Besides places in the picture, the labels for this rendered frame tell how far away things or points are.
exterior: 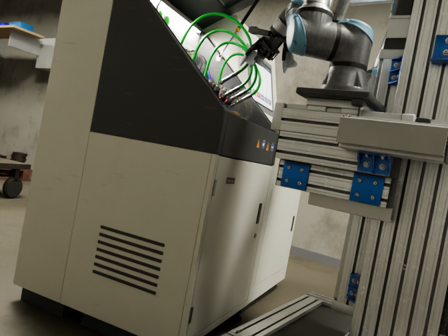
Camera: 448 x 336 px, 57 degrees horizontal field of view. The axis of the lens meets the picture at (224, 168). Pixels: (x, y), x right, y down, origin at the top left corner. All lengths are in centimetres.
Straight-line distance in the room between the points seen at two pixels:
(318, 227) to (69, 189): 267
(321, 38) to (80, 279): 128
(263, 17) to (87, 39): 300
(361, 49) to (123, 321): 128
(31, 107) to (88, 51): 533
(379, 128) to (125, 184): 97
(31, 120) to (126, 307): 564
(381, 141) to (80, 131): 120
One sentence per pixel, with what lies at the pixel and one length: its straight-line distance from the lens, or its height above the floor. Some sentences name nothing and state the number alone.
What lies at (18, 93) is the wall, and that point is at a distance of 753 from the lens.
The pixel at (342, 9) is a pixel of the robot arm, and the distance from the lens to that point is 166.
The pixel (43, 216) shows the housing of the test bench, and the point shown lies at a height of 40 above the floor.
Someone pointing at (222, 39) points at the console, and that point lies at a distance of 237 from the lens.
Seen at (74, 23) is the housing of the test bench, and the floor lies 123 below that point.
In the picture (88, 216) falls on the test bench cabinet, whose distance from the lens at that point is 178.
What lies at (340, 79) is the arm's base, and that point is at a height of 108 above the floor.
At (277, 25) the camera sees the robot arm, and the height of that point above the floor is 134.
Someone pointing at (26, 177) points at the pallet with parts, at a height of 5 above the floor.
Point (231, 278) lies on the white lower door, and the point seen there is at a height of 27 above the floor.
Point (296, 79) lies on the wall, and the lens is 426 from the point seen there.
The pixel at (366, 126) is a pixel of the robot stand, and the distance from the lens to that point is 115.
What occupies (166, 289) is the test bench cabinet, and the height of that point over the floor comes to 27.
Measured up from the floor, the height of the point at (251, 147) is 85.
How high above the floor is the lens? 78
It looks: 1 degrees down
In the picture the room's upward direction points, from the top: 10 degrees clockwise
